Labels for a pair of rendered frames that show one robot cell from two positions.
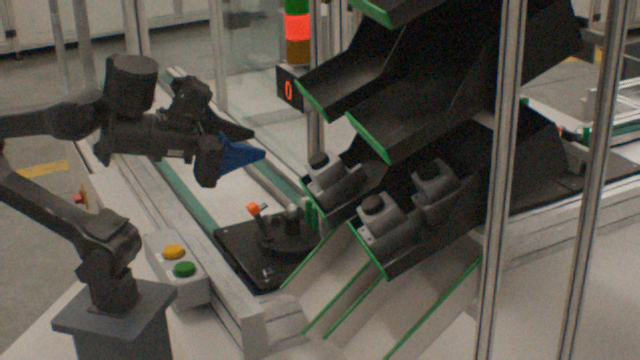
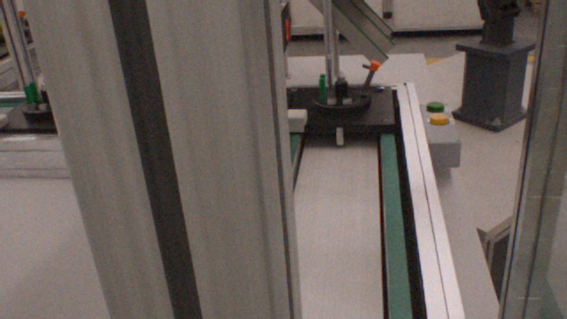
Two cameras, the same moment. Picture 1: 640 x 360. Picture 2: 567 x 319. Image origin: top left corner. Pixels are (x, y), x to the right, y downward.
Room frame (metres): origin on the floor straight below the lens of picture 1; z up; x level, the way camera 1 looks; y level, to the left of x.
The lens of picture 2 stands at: (2.34, 0.66, 1.47)
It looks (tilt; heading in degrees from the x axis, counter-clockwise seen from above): 27 degrees down; 216
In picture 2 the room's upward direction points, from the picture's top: 4 degrees counter-clockwise
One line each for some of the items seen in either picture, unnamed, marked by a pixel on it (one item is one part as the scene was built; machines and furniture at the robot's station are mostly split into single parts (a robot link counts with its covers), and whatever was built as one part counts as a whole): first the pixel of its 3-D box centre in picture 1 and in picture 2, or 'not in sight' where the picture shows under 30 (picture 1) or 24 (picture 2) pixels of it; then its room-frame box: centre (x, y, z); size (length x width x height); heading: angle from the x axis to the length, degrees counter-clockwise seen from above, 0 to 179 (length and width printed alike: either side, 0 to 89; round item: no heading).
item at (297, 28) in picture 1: (297, 25); not in sight; (1.47, 0.03, 1.33); 0.05 x 0.05 x 0.05
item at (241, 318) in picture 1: (176, 223); (415, 182); (1.43, 0.31, 0.91); 0.89 x 0.06 x 0.11; 27
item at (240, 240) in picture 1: (293, 245); (341, 107); (1.25, 0.05, 0.96); 0.24 x 0.24 x 0.02; 27
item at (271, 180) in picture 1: (246, 202); (323, 190); (1.53, 0.16, 0.91); 0.84 x 0.28 x 0.10; 27
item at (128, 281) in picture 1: (113, 287); (497, 30); (0.93, 0.31, 1.09); 0.07 x 0.07 x 0.06; 72
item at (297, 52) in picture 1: (298, 49); not in sight; (1.47, 0.03, 1.28); 0.05 x 0.05 x 0.05
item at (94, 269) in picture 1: (109, 253); (498, 6); (0.93, 0.31, 1.15); 0.09 x 0.07 x 0.06; 160
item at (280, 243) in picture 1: (292, 236); (341, 100); (1.25, 0.05, 0.98); 0.14 x 0.14 x 0.02
